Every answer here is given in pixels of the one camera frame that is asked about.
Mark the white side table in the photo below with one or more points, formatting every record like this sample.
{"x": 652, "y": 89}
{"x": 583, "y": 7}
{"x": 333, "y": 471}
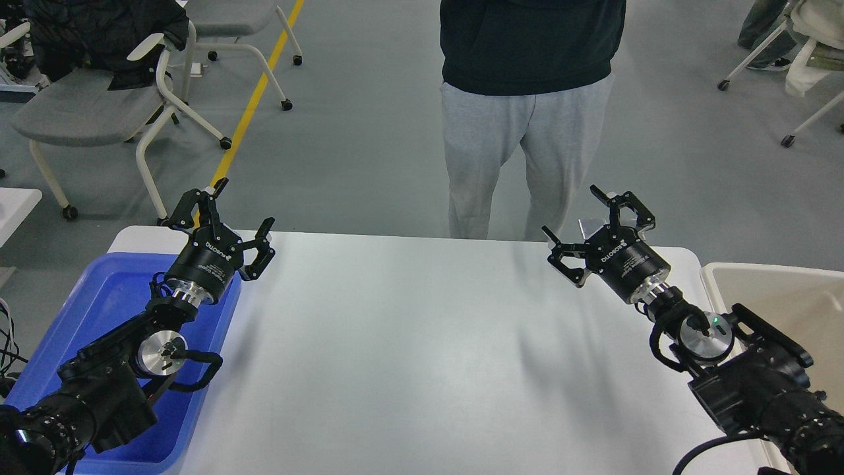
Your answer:
{"x": 16, "y": 204}

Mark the left floor outlet plate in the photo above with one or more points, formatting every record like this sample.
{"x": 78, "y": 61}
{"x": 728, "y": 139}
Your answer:
{"x": 588, "y": 226}

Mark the blue plastic bin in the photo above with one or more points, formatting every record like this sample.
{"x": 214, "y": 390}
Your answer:
{"x": 111, "y": 290}

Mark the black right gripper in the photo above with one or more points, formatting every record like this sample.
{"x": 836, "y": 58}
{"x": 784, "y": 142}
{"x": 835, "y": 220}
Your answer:
{"x": 626, "y": 260}

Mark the grey chair behind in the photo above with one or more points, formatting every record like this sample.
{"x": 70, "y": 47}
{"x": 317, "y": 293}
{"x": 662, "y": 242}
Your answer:
{"x": 219, "y": 25}

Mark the seated person top right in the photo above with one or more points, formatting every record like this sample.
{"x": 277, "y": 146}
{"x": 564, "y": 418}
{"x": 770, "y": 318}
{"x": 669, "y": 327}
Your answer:
{"x": 760, "y": 22}

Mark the white chair top right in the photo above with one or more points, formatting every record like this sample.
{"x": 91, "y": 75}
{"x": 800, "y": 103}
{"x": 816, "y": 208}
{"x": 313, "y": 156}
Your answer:
{"x": 816, "y": 27}

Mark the person in grey sweatpants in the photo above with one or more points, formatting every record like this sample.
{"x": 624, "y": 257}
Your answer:
{"x": 534, "y": 75}

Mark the grey chair with jacket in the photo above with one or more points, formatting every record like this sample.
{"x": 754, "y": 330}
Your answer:
{"x": 80, "y": 110}

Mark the black jacket on chair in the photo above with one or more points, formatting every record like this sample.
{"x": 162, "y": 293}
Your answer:
{"x": 68, "y": 35}

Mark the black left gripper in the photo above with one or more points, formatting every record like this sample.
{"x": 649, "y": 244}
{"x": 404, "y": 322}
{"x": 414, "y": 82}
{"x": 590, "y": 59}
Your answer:
{"x": 207, "y": 263}

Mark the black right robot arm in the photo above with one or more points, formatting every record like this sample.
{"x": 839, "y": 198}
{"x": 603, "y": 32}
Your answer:
{"x": 747, "y": 375}

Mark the beige plastic bin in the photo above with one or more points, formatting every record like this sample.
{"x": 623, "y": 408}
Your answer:
{"x": 805, "y": 304}

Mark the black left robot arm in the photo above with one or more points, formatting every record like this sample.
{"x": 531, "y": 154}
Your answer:
{"x": 109, "y": 388}

